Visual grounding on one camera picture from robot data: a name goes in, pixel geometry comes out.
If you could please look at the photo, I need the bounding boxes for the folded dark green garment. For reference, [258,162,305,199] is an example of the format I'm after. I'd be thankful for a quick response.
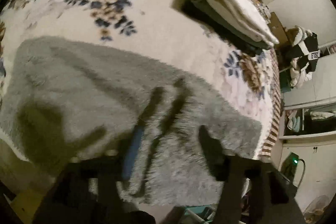
[172,0,272,57]

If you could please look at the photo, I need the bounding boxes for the folded white towel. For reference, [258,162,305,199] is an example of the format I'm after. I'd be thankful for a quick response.
[206,0,279,47]

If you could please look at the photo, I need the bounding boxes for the black device green light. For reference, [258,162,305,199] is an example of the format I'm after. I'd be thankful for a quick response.
[281,152,299,182]

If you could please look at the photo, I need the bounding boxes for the white storage cabinet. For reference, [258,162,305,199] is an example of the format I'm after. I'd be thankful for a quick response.
[272,42,335,211]

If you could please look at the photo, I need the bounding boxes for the floral cream bed blanket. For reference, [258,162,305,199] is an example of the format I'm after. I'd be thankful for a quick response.
[1,0,278,156]

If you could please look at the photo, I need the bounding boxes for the black white clothes pile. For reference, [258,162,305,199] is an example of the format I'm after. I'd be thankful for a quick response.
[285,26,321,88]

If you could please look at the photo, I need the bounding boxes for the grey fluffy pants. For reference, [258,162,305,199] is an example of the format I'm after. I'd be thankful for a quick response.
[1,36,261,206]

